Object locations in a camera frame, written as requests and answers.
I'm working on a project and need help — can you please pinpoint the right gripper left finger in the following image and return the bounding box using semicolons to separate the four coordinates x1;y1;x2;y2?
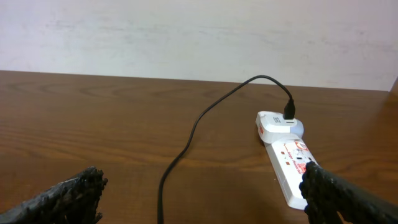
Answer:
1;166;108;224

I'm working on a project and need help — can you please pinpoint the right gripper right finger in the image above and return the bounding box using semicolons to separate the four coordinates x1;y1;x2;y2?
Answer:
299;162;397;224

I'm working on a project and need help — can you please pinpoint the black charger cable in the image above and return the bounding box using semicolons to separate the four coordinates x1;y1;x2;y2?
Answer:
157;75;297;224

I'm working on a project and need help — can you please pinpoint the white USB charger adapter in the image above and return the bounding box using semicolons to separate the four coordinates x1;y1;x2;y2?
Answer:
256;111;304;144

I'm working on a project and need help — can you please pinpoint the white power strip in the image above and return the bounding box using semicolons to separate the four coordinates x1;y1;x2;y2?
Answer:
266;139;317;210

